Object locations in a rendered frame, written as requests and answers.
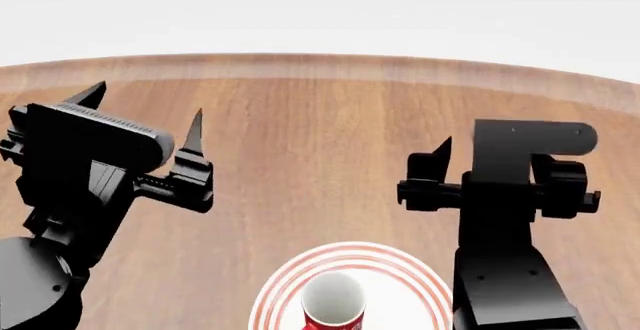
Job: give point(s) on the white plate with red rings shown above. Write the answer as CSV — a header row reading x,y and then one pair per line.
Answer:
x,y
415,288

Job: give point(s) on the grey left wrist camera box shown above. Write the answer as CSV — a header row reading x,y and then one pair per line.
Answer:
x,y
100,138

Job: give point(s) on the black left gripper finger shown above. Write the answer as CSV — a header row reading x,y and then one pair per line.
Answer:
x,y
192,172
90,93

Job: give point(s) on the red mug with white inside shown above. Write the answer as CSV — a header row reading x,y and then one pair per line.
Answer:
x,y
332,302

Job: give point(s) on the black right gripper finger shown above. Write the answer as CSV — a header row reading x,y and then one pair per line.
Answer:
x,y
425,180
565,189

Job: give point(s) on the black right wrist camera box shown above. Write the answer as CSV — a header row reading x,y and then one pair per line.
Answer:
x,y
520,146

